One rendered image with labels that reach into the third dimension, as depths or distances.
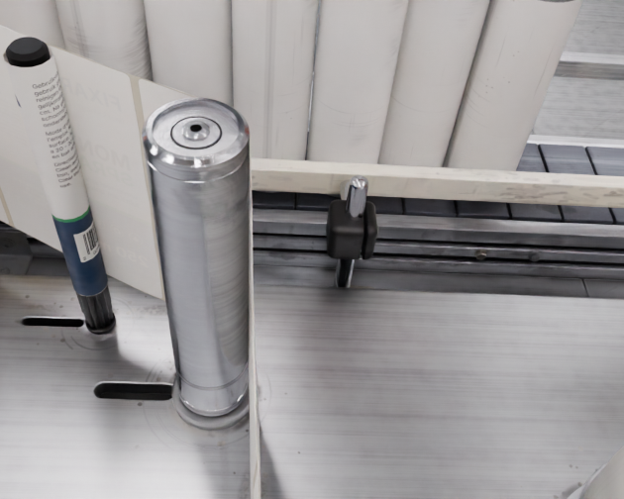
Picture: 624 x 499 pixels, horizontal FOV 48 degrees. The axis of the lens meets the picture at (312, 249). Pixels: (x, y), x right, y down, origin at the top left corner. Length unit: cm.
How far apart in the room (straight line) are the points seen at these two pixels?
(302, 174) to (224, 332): 18
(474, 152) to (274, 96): 14
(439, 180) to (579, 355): 14
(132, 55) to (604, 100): 48
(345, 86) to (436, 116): 7
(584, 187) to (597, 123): 22
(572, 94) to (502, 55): 30
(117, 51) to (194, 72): 5
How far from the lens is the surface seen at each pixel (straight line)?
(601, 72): 55
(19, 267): 53
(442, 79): 45
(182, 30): 42
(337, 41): 42
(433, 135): 48
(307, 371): 40
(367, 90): 44
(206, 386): 35
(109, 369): 41
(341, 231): 42
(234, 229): 27
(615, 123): 73
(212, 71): 44
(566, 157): 58
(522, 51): 44
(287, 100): 44
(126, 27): 44
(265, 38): 42
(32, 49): 30
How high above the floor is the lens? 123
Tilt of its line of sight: 49 degrees down
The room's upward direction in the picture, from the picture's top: 6 degrees clockwise
